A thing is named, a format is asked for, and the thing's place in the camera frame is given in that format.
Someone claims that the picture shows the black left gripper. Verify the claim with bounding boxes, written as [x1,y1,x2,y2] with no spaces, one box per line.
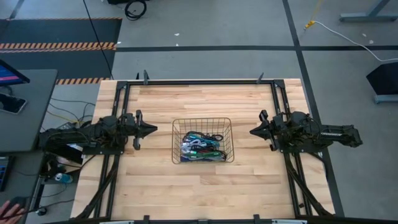
[126,110,158,151]

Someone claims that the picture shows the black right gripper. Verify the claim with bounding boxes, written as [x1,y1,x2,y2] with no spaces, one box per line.
[249,109,284,152]

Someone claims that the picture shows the lavender USB-C cable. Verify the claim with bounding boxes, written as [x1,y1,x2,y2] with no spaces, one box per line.
[182,139,206,151]

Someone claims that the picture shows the teal braided USB-C cable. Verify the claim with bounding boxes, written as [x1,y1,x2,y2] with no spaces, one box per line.
[185,131,220,147]

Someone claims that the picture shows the gold wire basket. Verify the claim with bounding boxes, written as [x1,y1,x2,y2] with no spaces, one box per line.
[171,117,235,165]

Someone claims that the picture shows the clear water bottle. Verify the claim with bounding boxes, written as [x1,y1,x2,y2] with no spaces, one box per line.
[54,172,74,184]

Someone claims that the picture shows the gray side desk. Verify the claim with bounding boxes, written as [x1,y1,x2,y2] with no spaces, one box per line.
[0,68,58,153]

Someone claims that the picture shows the black hazard-striped floor mat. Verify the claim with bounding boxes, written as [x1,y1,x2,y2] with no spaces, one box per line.
[0,17,123,85]

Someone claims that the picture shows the gray desk leg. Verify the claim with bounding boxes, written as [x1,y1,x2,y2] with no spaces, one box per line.
[338,0,398,22]
[374,94,398,105]

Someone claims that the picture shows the black box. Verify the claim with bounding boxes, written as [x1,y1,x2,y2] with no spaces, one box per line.
[366,61,398,96]

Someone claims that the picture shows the dark gray desk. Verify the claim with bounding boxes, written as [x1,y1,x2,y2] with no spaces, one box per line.
[0,149,47,224]

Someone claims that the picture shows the black smartphone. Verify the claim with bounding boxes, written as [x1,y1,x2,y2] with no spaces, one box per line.
[0,92,28,114]

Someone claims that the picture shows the tilted monitor screen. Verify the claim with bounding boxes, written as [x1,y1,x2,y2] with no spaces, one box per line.
[0,58,31,87]

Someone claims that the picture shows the black computer mouse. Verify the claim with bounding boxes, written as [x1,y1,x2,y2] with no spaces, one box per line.
[8,195,27,208]

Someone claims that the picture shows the black keyboard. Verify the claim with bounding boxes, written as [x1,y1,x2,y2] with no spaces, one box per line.
[0,155,14,192]

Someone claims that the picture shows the person's hand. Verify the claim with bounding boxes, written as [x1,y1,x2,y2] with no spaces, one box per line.
[0,200,25,224]

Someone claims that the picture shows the black aluminium table frame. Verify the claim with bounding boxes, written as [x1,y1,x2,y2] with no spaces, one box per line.
[70,79,345,224]

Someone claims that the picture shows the black hanging cable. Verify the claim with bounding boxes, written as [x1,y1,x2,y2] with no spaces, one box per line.
[82,0,114,80]

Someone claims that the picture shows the coiled black floor cable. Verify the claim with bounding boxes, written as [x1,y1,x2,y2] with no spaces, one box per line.
[124,0,147,22]

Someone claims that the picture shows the yellow cable with plug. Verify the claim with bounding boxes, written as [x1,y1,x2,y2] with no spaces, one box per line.
[303,0,323,30]

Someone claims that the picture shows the white floor cable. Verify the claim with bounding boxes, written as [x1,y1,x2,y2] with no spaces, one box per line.
[313,21,398,63]

